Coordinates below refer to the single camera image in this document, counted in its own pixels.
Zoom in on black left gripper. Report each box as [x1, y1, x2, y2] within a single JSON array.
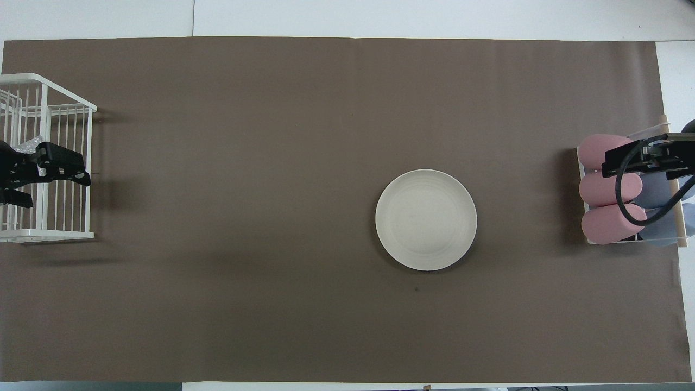
[[0, 141, 92, 209]]

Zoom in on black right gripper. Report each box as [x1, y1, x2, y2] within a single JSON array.
[[601, 119, 695, 181]]

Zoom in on clear crinkled plastic bag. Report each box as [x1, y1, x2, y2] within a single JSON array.
[[12, 136, 44, 156]]

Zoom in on cream round plate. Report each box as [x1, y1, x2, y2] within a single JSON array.
[[375, 169, 478, 272]]

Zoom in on blue plastic cup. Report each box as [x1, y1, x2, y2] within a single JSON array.
[[640, 175, 695, 209], [638, 203, 695, 246]]

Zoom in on pink plastic cup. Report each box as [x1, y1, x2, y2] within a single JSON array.
[[579, 170, 643, 207], [581, 203, 648, 245], [577, 134, 635, 170]]

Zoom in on brown table mat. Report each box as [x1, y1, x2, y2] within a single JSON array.
[[0, 36, 693, 383]]

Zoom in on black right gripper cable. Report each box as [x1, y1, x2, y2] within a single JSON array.
[[615, 140, 695, 226]]

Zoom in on white wire dish rack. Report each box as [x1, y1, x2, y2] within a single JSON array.
[[0, 73, 97, 243]]

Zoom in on wire cup rack wooden bar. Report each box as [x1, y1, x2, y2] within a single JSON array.
[[577, 114, 689, 249]]

